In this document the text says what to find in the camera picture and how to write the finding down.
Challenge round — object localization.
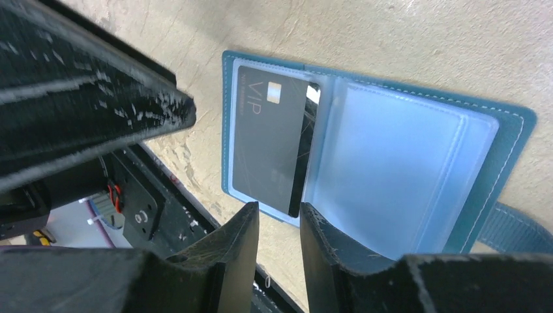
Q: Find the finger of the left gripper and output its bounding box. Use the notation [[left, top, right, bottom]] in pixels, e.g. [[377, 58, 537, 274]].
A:
[[1, 1, 196, 192]]

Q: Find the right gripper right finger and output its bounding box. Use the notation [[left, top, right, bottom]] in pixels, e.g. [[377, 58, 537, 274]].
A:
[[300, 203, 552, 312]]

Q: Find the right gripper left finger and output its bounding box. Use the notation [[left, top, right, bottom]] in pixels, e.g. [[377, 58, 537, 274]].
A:
[[1, 202, 260, 312]]

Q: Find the black VIP card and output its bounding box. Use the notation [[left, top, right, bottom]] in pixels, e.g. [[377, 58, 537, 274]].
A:
[[229, 65, 321, 218]]

